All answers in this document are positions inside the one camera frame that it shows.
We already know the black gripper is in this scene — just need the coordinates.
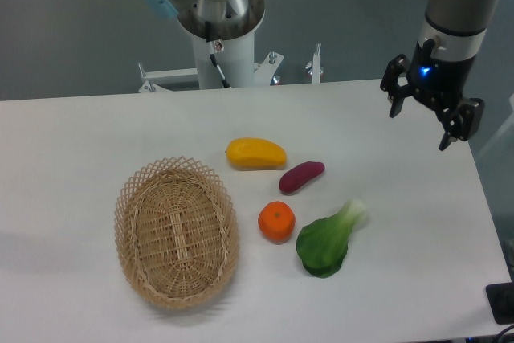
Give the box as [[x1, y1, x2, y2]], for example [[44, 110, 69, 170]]
[[380, 44, 484, 151]]

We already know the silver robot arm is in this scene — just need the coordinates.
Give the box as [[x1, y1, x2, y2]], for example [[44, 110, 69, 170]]
[[145, 0, 499, 149]]

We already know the green bok choy vegetable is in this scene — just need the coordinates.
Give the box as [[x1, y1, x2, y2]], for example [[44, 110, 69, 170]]
[[296, 199, 367, 278]]

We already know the purple sweet potato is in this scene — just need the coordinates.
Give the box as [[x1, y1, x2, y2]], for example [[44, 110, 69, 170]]
[[279, 161, 325, 194]]

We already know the yellow mango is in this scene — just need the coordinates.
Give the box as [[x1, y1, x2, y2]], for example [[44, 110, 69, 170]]
[[226, 137, 288, 169]]

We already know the orange tangerine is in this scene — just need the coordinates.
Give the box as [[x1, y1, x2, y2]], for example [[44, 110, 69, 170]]
[[258, 201, 296, 243]]

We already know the black device at table edge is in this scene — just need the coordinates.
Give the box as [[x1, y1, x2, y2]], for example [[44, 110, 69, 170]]
[[485, 282, 513, 325]]

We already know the woven wicker basket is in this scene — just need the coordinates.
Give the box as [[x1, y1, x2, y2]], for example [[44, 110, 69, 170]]
[[114, 156, 239, 310]]

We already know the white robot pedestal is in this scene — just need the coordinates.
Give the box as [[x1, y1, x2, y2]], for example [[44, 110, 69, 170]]
[[137, 29, 325, 93]]

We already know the black and white cable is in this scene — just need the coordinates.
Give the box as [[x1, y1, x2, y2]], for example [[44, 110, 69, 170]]
[[204, 21, 232, 89]]

